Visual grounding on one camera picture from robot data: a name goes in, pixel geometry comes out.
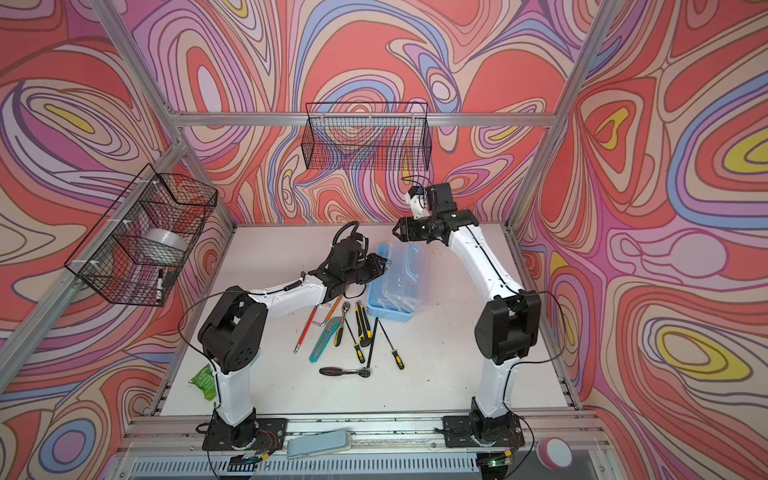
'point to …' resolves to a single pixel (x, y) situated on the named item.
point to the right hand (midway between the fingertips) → (404, 236)
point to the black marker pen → (160, 285)
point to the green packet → (204, 379)
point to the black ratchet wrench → (335, 371)
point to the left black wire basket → (131, 250)
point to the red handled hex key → (300, 341)
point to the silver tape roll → (167, 238)
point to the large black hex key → (374, 337)
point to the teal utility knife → (329, 331)
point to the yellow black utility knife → (360, 333)
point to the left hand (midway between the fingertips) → (396, 261)
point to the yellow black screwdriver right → (394, 351)
